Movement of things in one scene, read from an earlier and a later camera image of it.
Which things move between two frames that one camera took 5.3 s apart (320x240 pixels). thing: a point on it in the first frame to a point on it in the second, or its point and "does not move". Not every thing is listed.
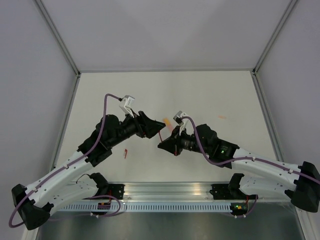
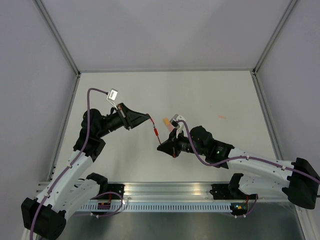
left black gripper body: x=141 y=130 to x=126 y=119
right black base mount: x=230 y=191 does not move
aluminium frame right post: x=265 y=52 does not move
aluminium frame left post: x=67 y=55 does not move
